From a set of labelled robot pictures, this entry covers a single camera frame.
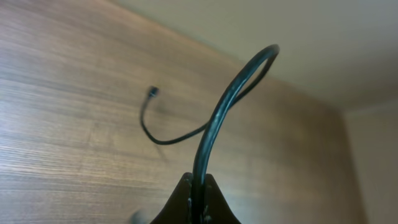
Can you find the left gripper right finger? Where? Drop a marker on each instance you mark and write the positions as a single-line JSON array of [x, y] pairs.
[[217, 210]]

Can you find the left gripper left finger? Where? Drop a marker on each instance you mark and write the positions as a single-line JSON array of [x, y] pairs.
[[177, 209]]

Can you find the black usb cable silver plug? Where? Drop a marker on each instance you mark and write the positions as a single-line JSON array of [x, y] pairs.
[[251, 74]]

